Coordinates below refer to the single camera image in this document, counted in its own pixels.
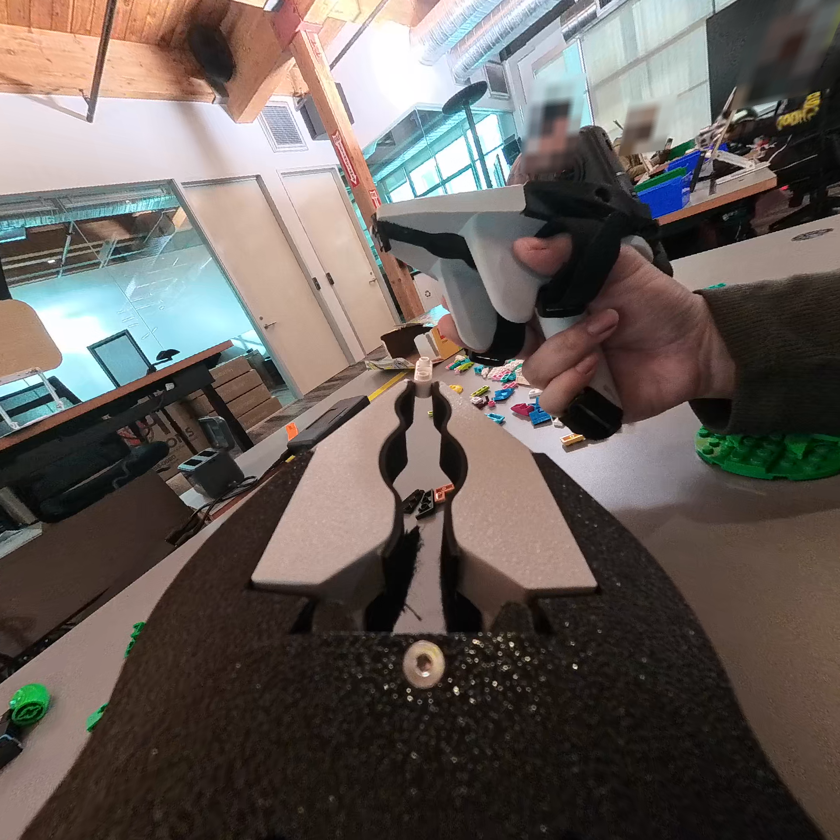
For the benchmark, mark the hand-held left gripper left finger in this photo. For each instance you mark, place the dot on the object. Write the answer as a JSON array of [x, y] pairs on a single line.
[[328, 512]]

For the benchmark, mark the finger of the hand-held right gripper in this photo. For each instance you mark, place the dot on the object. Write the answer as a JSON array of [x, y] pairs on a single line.
[[459, 203], [426, 253]]

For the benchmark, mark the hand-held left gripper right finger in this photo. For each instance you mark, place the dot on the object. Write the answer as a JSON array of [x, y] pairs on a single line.
[[518, 518]]

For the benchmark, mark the pile of colourful toy bricks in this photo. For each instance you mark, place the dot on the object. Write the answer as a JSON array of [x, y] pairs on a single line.
[[518, 407]]

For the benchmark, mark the small beige toy brick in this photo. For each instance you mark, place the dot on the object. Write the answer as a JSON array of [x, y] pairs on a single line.
[[424, 374]]

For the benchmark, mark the person's right forearm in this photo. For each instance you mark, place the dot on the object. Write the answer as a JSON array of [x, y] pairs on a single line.
[[781, 354]]

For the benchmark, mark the light wooden desk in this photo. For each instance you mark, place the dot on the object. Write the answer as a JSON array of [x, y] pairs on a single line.
[[722, 193]]

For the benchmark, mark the grey desk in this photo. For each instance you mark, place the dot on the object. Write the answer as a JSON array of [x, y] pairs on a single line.
[[722, 590]]

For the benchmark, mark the brown wooden desk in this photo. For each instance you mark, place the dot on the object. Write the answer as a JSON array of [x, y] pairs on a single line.
[[118, 387]]

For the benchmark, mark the person's right hand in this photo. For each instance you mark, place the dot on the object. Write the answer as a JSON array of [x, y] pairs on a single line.
[[663, 341]]

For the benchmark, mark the white recycling cabinet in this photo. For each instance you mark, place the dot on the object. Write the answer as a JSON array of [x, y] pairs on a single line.
[[430, 292]]

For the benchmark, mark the blue plastic bin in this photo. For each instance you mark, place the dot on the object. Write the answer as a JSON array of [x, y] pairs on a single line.
[[666, 193]]

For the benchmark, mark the salmon brick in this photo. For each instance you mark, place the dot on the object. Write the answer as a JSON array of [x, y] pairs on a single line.
[[443, 492]]

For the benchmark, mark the white door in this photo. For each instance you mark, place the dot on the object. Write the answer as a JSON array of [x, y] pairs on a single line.
[[341, 262], [262, 282]]

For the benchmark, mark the black flat box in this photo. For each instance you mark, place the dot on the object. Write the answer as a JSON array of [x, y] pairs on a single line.
[[328, 423]]

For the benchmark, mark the toy brick set box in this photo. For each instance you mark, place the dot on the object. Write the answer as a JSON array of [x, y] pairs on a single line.
[[407, 341]]

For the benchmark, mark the black floor lamp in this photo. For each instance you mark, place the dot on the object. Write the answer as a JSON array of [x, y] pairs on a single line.
[[464, 95]]

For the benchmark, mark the black charging dock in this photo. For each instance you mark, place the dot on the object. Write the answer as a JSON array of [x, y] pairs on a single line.
[[210, 476]]

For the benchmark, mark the yellow tape strip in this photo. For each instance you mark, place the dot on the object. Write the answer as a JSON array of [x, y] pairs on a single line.
[[387, 390]]

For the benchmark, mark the small grey device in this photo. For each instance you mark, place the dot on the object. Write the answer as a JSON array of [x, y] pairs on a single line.
[[213, 432]]

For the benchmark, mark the stack of cardboard boxes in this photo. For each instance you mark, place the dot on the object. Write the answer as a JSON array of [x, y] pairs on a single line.
[[243, 394]]

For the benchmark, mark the white book stand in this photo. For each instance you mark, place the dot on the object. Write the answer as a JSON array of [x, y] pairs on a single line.
[[741, 169]]

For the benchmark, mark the cluster of small green bricks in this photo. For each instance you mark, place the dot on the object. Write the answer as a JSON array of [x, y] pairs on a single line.
[[134, 636]]

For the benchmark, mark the black office chair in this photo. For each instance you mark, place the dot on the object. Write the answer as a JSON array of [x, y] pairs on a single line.
[[98, 476]]

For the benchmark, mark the dark brown panel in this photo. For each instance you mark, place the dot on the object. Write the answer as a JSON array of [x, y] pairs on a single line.
[[79, 558]]

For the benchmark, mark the black framed board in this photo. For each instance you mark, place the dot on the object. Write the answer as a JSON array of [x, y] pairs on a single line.
[[118, 358]]

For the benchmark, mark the black round ceiling speaker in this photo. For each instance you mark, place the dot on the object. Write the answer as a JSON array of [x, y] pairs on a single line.
[[211, 52]]

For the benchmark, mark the empty wooden book stand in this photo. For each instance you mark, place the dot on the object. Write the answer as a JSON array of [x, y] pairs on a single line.
[[23, 338]]

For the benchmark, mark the green rounded brick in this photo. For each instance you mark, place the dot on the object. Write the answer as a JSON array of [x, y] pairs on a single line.
[[29, 703]]

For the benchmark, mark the black battery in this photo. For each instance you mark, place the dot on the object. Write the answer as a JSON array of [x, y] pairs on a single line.
[[8, 745]]

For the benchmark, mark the wooden post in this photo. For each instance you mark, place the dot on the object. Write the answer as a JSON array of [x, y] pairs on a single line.
[[354, 177]]

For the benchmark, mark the long silver air duct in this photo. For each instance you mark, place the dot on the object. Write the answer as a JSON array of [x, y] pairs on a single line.
[[492, 46], [453, 23]]

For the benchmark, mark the black wall speaker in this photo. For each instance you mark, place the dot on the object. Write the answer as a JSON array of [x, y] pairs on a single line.
[[312, 118]]

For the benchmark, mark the white wall vent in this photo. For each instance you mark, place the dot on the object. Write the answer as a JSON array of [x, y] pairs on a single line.
[[282, 126]]

